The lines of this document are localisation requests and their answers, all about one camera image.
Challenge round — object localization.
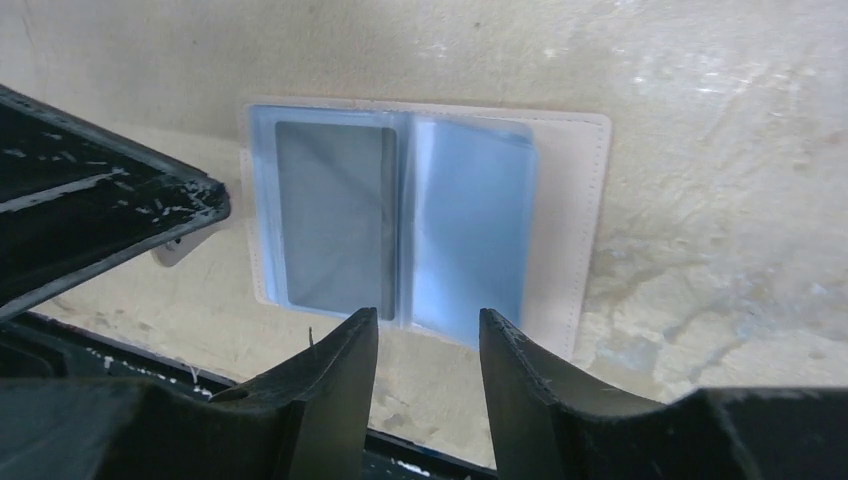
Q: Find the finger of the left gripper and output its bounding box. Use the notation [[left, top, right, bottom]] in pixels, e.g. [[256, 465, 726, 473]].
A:
[[1, 88, 231, 320]]

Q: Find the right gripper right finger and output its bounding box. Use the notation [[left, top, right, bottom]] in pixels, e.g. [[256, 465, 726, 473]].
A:
[[479, 308, 662, 479]]

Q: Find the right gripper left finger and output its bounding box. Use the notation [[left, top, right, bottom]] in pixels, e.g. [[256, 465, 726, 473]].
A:
[[211, 307, 379, 479]]

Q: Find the grey credit card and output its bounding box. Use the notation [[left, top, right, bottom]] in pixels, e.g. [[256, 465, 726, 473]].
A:
[[276, 122, 398, 321]]

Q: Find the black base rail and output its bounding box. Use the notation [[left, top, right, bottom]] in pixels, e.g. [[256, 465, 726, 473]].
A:
[[1, 308, 495, 479]]

